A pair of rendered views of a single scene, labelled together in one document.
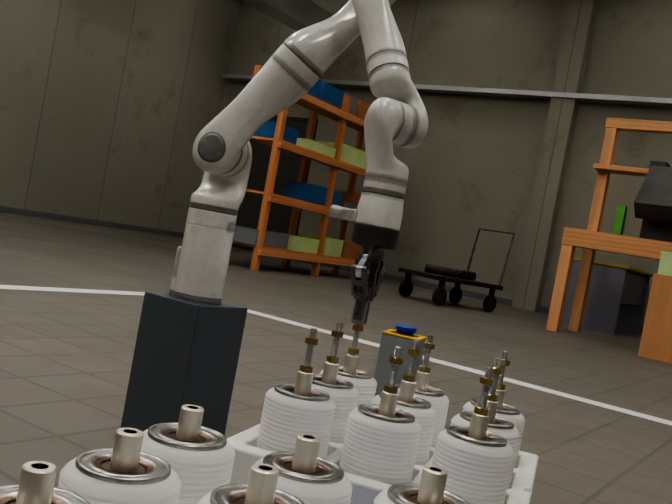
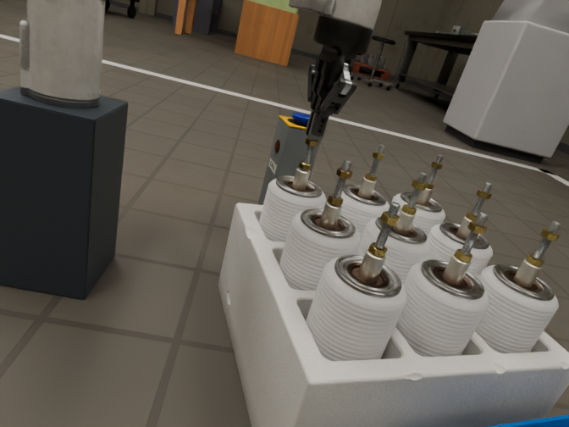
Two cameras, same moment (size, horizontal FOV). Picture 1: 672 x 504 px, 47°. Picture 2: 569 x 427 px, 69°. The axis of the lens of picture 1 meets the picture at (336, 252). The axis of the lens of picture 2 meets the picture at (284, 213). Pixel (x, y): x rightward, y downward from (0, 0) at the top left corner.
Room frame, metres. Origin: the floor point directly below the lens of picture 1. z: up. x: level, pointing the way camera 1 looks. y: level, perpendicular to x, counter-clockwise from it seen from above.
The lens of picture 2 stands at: (0.81, 0.35, 0.47)
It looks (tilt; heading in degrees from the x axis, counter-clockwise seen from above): 24 degrees down; 320
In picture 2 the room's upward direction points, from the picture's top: 15 degrees clockwise
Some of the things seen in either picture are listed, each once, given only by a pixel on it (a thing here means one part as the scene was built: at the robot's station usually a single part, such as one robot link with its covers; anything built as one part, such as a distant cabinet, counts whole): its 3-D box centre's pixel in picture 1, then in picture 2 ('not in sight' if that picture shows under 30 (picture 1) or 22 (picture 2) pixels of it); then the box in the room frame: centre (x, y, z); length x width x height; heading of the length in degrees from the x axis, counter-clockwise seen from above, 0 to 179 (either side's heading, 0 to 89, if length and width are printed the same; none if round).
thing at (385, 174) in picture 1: (387, 147); not in sight; (1.26, -0.05, 0.62); 0.09 x 0.07 x 0.15; 124
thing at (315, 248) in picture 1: (317, 180); not in sight; (8.66, 0.35, 1.04); 2.36 x 0.61 x 2.07; 147
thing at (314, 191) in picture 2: (349, 372); (299, 186); (1.27, -0.06, 0.25); 0.08 x 0.08 x 0.01
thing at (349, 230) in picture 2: (328, 382); (328, 224); (1.15, -0.02, 0.25); 0.08 x 0.08 x 0.01
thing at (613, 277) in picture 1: (604, 296); (199, 8); (8.58, -2.99, 0.35); 1.32 x 0.68 x 0.71; 148
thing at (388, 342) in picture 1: (388, 419); (280, 197); (1.42, -0.15, 0.16); 0.07 x 0.07 x 0.31; 73
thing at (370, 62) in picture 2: not in sight; (354, 60); (7.10, -5.68, 0.19); 1.37 x 0.95 x 0.38; 58
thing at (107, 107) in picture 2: (182, 377); (62, 191); (1.48, 0.24, 0.15); 0.14 x 0.14 x 0.30; 58
